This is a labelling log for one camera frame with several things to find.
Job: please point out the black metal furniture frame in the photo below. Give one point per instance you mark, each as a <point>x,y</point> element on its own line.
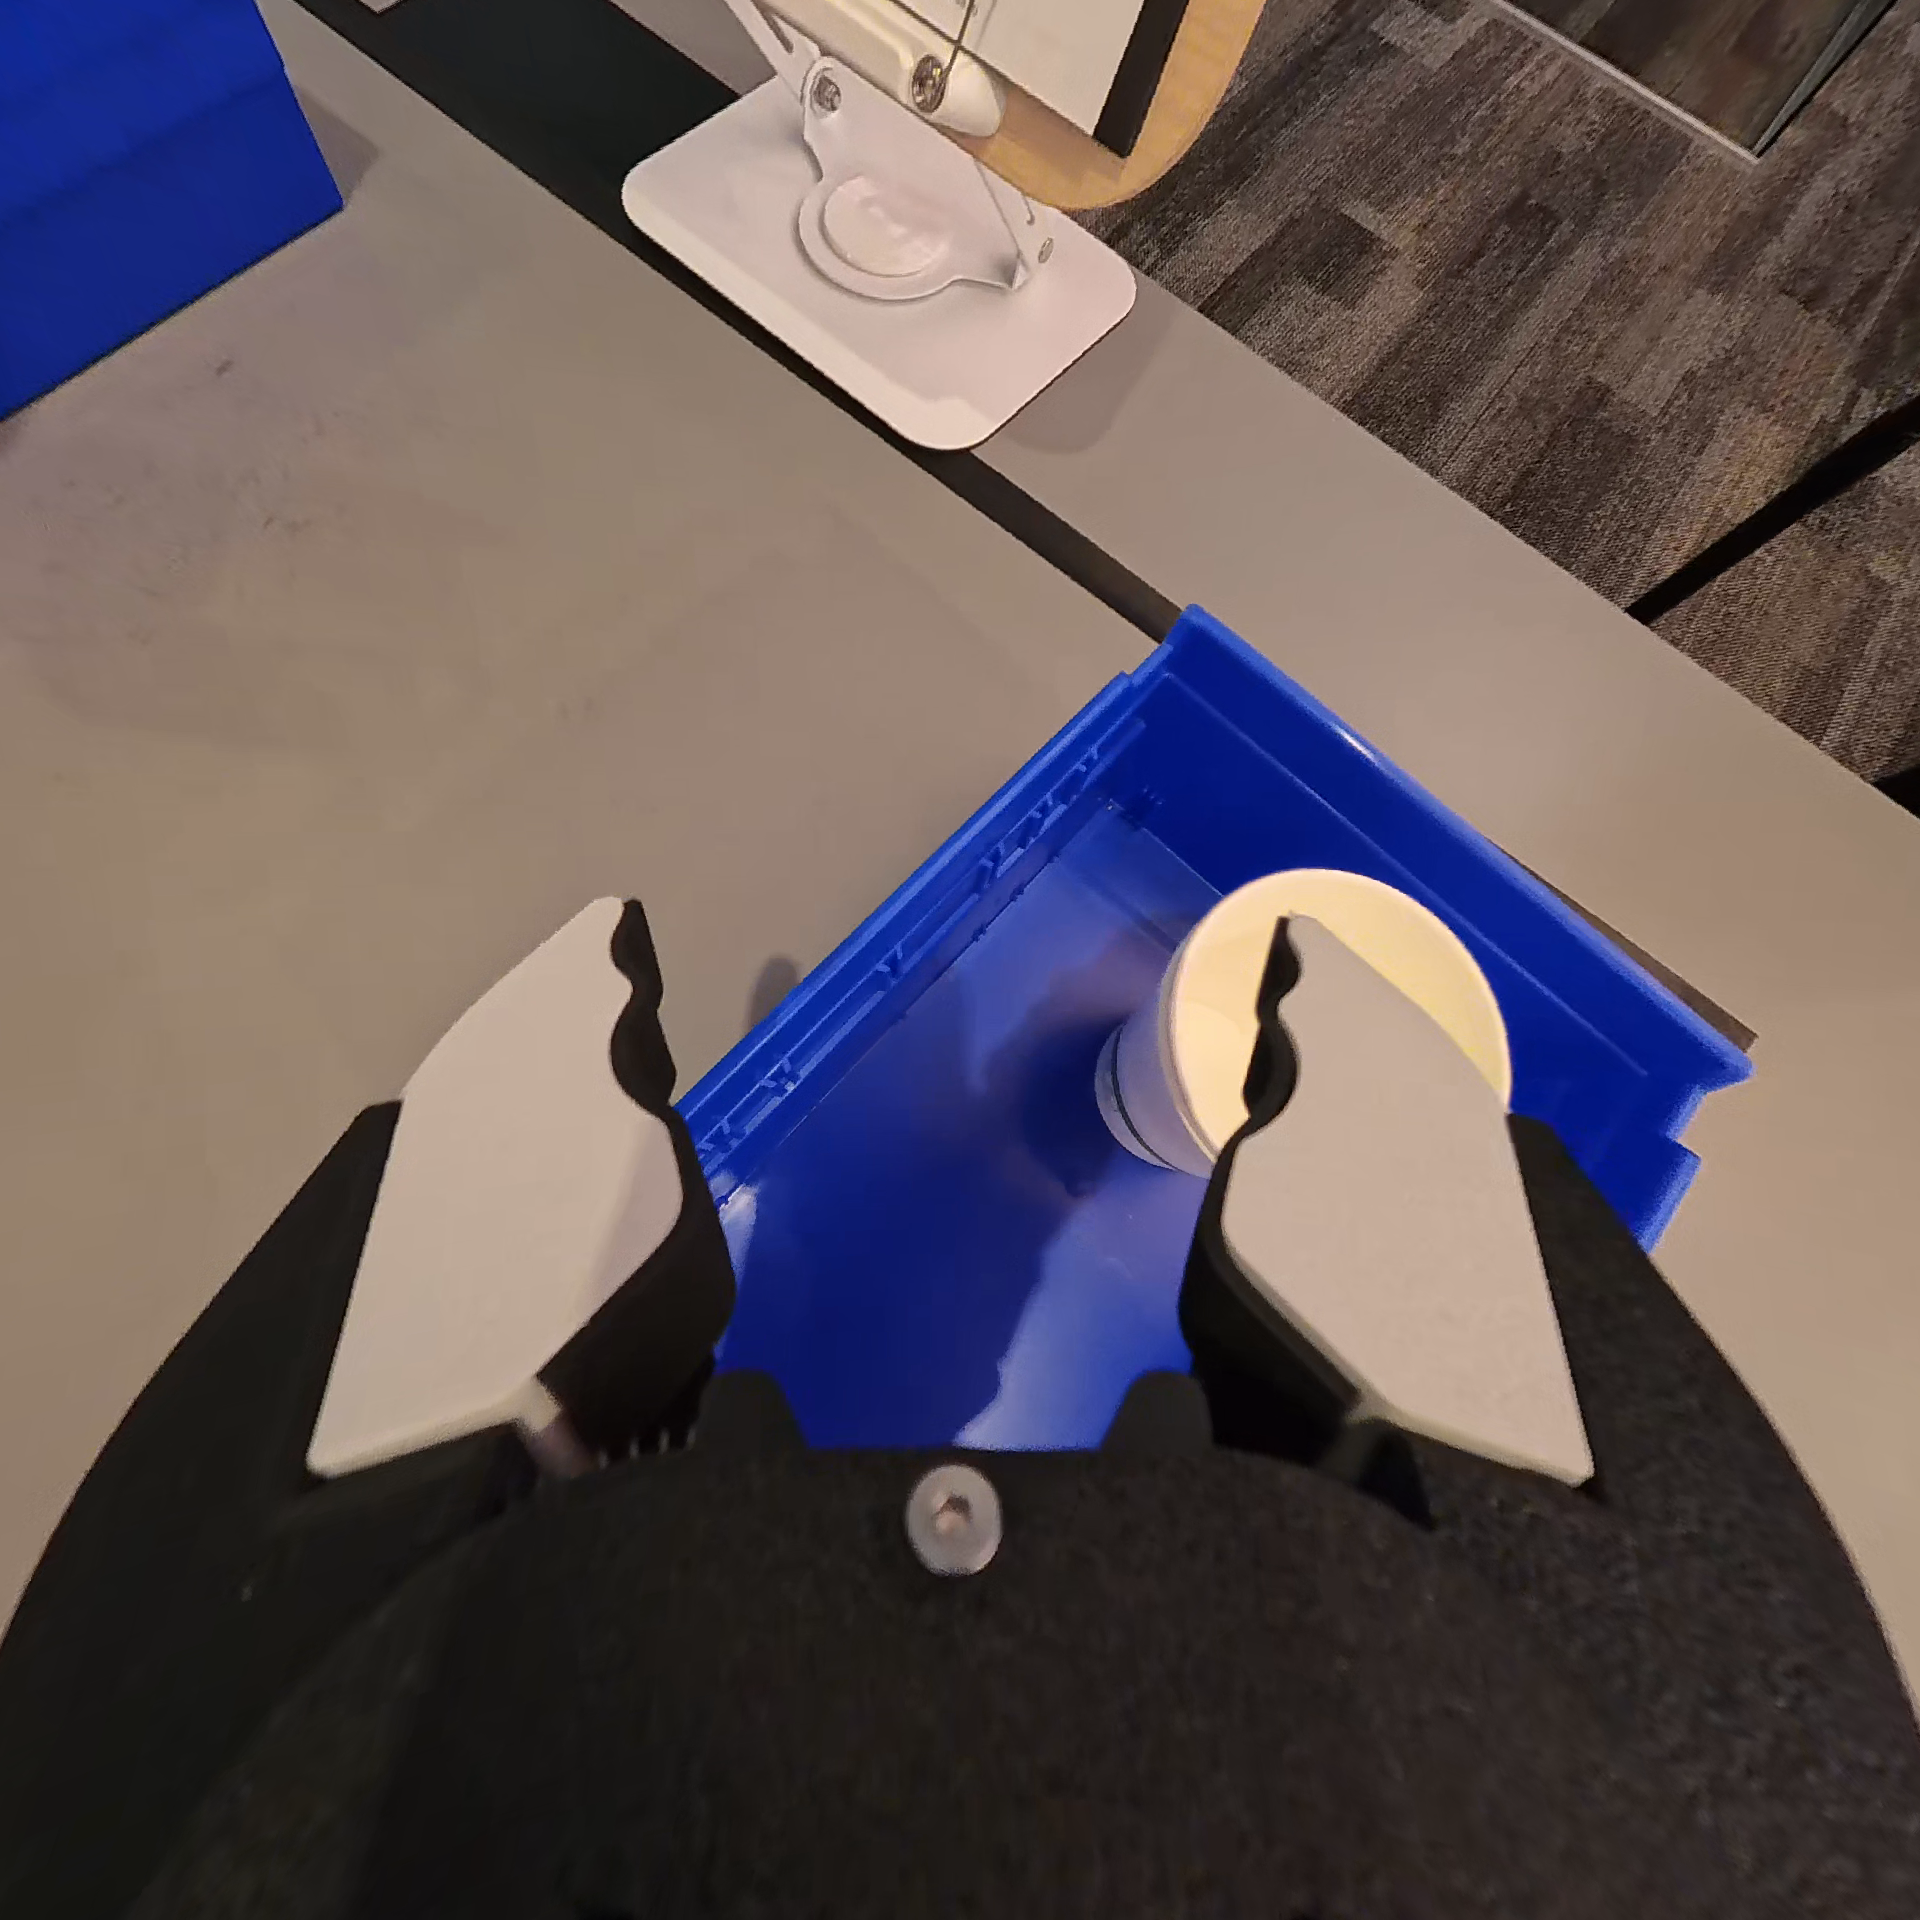
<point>1776,527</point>

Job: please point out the white square base plate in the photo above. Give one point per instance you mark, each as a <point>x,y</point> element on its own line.
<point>974,345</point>

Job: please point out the wood-framed sign board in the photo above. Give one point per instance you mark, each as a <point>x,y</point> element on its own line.
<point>1198,89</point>

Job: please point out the blue plastic bin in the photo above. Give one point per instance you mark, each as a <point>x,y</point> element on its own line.
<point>932,1199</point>
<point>134,193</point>

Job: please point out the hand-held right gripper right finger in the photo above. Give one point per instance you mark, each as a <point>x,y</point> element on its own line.
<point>1395,1275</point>

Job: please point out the white paper cup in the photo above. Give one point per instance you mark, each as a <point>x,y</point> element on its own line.
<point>1217,991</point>

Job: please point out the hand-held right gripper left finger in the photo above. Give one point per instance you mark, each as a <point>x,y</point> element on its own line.
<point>494,1229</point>

